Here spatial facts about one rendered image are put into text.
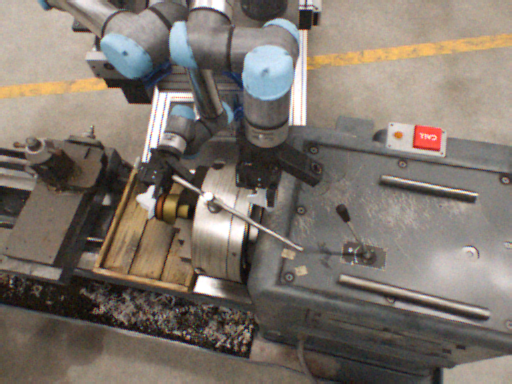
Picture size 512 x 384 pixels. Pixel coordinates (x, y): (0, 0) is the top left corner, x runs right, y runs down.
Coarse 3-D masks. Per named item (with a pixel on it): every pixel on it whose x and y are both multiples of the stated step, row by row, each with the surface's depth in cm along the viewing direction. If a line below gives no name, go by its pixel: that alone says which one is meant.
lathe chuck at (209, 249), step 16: (224, 160) 111; (208, 176) 104; (224, 176) 104; (224, 192) 101; (208, 208) 100; (208, 224) 100; (224, 224) 99; (192, 240) 101; (208, 240) 101; (224, 240) 100; (192, 256) 104; (208, 256) 103; (224, 256) 101; (208, 272) 108; (224, 272) 105
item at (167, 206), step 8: (160, 200) 115; (168, 200) 114; (176, 200) 114; (160, 208) 114; (168, 208) 114; (176, 208) 113; (184, 208) 114; (192, 208) 119; (160, 216) 115; (168, 216) 114; (176, 216) 114; (184, 216) 114; (192, 216) 119
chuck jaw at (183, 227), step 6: (180, 222) 113; (186, 222) 113; (192, 222) 113; (174, 228) 113; (180, 228) 113; (186, 228) 112; (180, 234) 112; (186, 234) 111; (180, 240) 111; (186, 240) 111; (186, 246) 110; (186, 252) 109; (186, 258) 109; (204, 270) 109
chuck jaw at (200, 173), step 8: (200, 168) 110; (208, 168) 110; (216, 168) 107; (200, 176) 108; (192, 184) 111; (200, 184) 110; (184, 192) 113; (192, 192) 111; (184, 200) 113; (192, 200) 113
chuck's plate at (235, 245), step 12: (240, 192) 101; (252, 192) 101; (240, 204) 100; (252, 204) 104; (240, 228) 99; (228, 240) 100; (240, 240) 99; (228, 252) 101; (240, 252) 100; (228, 264) 103; (240, 264) 102; (228, 276) 107; (240, 276) 105
